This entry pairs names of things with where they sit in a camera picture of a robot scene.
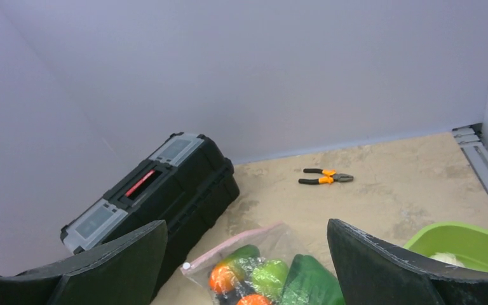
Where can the black toolbox red handle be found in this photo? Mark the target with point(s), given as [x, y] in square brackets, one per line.
[187, 182]

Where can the white garlic toy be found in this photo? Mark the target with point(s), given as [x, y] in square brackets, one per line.
[447, 258]

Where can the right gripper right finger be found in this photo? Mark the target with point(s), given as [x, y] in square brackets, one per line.
[373, 271]

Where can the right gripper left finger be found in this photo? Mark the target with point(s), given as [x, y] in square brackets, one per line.
[122, 271]

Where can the clear zip top bag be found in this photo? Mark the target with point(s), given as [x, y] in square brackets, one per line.
[277, 241]

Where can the green apple toy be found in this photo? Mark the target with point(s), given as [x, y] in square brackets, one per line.
[269, 278]

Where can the orange black pliers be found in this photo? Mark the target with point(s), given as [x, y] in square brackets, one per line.
[328, 177]

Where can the orange mango toy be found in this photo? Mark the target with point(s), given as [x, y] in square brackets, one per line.
[234, 268]

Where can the green plastic basin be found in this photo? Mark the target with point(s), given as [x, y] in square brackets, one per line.
[467, 242]

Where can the orange tangerine toy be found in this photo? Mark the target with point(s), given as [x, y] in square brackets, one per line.
[254, 299]

